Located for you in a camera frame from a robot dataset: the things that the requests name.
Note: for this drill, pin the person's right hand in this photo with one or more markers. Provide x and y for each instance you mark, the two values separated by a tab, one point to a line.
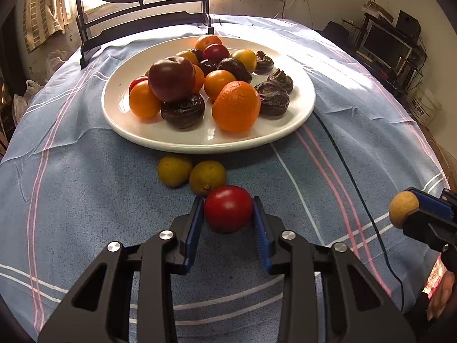
444	293

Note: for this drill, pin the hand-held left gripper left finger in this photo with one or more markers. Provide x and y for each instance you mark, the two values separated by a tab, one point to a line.
192	235

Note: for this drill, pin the red cherry tomato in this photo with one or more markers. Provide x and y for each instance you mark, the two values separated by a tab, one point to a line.
136	82

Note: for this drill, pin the blue striped tablecloth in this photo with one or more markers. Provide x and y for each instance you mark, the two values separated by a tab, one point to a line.
89	185

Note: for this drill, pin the large dark red tomato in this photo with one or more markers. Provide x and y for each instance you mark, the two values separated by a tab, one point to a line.
171	78

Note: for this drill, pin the tan longan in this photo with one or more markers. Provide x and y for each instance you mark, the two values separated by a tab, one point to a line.
402	209

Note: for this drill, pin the white round plate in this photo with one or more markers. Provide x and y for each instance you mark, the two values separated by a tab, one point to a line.
285	121

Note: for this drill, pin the clear plastic bag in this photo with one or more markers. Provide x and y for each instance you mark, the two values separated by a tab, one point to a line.
32	91

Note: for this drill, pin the yellow round fruit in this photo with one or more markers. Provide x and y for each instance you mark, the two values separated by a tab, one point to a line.
186	56
246	59

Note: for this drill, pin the large orange mandarin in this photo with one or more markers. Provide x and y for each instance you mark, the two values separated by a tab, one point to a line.
235	106

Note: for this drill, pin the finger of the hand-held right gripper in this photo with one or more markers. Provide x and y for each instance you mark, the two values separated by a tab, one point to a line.
425	227
432	203

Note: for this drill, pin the dark red plum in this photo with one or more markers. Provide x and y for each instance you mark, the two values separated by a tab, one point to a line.
216	53

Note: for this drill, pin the black bag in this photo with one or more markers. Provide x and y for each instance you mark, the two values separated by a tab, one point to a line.
335	30

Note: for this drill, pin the black media stand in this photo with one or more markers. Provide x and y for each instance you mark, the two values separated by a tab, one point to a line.
416	64

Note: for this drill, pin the dark water chestnut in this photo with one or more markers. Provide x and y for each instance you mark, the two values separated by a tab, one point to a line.
182	110
273	98
282	80
263	61

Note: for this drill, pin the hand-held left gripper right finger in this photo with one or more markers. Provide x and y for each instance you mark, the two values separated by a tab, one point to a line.
260	235

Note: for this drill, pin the flat screen monitor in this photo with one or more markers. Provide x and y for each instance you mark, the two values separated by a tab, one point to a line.
383	44

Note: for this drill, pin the white plastic bucket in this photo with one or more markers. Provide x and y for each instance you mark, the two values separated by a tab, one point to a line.
426	105

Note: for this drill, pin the dark wrinkled fruit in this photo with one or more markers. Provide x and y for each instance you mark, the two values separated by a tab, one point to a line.
232	68

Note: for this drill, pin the black speaker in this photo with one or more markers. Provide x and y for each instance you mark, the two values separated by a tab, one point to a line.
408	24

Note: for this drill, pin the yellow-green round fruit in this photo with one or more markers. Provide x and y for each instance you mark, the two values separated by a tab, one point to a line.
207	178
175	170

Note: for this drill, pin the small dark round fruit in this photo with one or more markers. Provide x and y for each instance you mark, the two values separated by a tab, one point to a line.
196	53

